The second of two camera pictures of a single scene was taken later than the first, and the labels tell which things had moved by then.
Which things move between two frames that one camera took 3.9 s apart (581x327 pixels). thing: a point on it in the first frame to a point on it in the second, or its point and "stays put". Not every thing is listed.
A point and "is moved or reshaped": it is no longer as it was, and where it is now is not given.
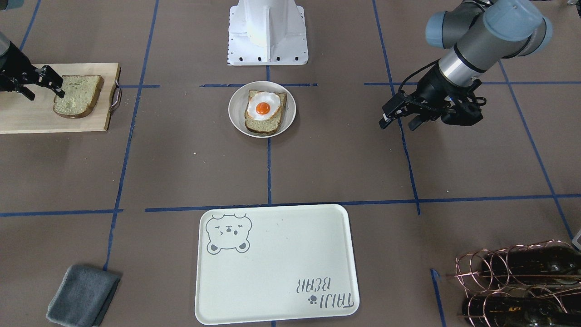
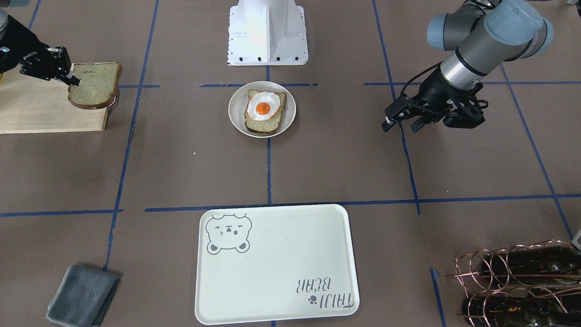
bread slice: (269, 125) stays put
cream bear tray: (256, 264) stays put
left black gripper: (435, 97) stays put
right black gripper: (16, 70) to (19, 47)
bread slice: (81, 92) is moved or reshaped
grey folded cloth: (81, 298) stays put
